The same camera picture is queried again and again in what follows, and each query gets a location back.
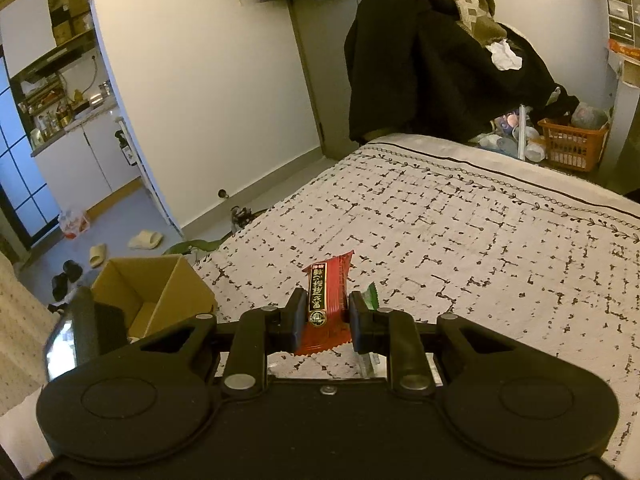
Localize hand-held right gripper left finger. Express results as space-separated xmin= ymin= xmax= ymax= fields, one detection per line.
xmin=137 ymin=287 xmax=307 ymax=396

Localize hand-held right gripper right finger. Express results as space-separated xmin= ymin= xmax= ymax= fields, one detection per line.
xmin=349 ymin=291 xmax=516 ymax=396

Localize red snack packet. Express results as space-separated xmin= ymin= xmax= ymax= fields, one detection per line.
xmin=294 ymin=251 xmax=355 ymax=357

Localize cardboard box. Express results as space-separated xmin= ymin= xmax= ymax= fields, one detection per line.
xmin=90 ymin=254 xmax=217 ymax=343

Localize beige dotted cloth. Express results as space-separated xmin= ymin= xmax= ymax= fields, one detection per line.
xmin=0 ymin=250 xmax=66 ymax=411

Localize red white plastic bag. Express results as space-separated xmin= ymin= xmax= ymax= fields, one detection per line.
xmin=58 ymin=209 xmax=91 ymax=240

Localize green plant leaves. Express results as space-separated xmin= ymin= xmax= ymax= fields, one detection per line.
xmin=161 ymin=239 xmax=221 ymax=263

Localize printed bedspread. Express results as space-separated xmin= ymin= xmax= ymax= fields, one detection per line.
xmin=192 ymin=132 xmax=640 ymax=461

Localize white kitchen cabinet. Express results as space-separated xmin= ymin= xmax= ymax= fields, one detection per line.
xmin=30 ymin=105 xmax=143 ymax=211

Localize clear plastic bin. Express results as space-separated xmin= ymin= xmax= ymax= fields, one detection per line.
xmin=475 ymin=105 xmax=546 ymax=161

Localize olive door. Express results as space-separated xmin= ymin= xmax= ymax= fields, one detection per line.
xmin=287 ymin=0 xmax=396 ymax=158

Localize black coat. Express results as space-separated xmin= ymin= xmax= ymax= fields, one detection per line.
xmin=344 ymin=0 xmax=581 ymax=143

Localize orange plastic basket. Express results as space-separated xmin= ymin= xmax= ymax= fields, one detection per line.
xmin=537 ymin=117 xmax=610 ymax=173

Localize white cloth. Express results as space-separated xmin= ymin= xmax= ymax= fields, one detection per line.
xmin=487 ymin=40 xmax=523 ymax=71

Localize grey plastic bag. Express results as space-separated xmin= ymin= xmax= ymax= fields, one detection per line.
xmin=570 ymin=102 xmax=608 ymax=131

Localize small drawer unit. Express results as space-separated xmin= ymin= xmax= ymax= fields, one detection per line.
xmin=602 ymin=0 xmax=640 ymax=48

